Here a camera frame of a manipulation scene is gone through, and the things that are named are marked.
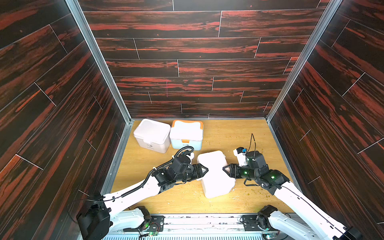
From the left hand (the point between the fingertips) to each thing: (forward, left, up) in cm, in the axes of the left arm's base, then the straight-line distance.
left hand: (206, 172), depth 74 cm
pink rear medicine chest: (+26, +32, -3) cm, 42 cm away
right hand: (+5, -12, -2) cm, 13 cm away
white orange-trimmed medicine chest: (+27, +11, -2) cm, 30 cm away
